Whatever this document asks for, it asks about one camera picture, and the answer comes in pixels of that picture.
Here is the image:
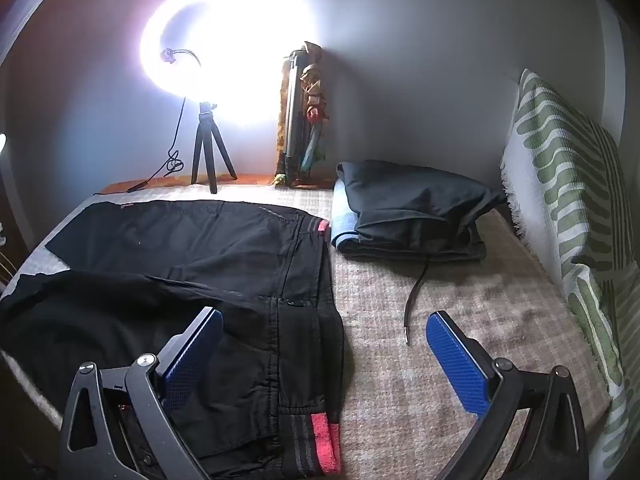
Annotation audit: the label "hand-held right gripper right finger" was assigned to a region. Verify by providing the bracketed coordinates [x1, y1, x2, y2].
[425, 310, 587, 480]

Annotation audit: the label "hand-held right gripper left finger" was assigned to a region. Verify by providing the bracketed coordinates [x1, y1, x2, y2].
[57, 306, 224, 480]

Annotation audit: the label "black pants with red waistband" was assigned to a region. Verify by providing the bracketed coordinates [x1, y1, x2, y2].
[0, 199, 346, 478]

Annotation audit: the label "folded dark pants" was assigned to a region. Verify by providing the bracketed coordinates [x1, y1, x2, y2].
[336, 160, 508, 347]

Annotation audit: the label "beige plaid blanket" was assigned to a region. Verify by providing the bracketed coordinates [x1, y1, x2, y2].
[0, 182, 613, 480]

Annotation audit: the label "folded light blue jeans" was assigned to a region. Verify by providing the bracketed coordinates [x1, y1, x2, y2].
[331, 179, 362, 252]

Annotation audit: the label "wooden bed ledge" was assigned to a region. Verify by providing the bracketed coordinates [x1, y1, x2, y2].
[99, 173, 333, 196]

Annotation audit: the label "orange brown hanging cloth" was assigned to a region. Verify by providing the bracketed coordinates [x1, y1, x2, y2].
[273, 110, 291, 186]

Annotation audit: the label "green striped white pillow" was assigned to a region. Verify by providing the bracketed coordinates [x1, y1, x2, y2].
[501, 68, 640, 467]

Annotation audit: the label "black tripod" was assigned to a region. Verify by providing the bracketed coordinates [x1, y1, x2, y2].
[191, 101, 239, 195]

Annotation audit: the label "folded metal rack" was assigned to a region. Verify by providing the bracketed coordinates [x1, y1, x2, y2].
[277, 47, 313, 186]

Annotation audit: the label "hanging dried decoration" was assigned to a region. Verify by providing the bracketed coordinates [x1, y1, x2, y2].
[299, 40, 332, 173]

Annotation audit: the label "gooseneck phone holder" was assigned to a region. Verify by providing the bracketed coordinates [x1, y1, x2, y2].
[159, 47, 203, 69]

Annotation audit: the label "black power cable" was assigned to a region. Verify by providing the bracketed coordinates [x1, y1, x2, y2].
[126, 94, 187, 194]

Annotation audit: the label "ring light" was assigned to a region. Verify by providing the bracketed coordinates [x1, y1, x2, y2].
[139, 0, 323, 128]

